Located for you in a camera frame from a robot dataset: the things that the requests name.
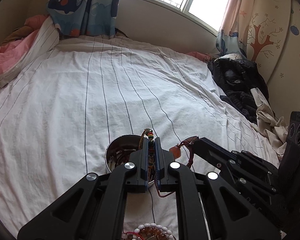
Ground red cord amber pendant necklace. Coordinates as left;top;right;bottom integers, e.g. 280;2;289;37
169;135;199;169

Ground cream cloth bag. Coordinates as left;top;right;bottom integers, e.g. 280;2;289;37
250;88;288;160

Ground round silver metal tin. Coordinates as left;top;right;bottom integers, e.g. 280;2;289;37
104;134;155;187

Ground black jacket pile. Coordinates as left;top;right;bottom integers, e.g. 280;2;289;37
207;57;269;124

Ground white striped duvet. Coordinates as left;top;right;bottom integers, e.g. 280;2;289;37
0;16;281;240

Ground pink right curtain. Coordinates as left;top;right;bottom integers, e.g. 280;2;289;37
216;0;254;58

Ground tree decorated wardrobe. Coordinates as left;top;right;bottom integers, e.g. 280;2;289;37
247;0;300;119

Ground pink blanket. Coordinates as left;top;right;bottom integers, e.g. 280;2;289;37
0;15;48;75

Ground brown cloth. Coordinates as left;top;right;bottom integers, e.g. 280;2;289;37
1;25;36;46

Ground whale print curtain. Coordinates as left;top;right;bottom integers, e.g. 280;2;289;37
47;0;120;37

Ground white bead bracelet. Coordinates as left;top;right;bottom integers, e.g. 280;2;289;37
121;222;175;240

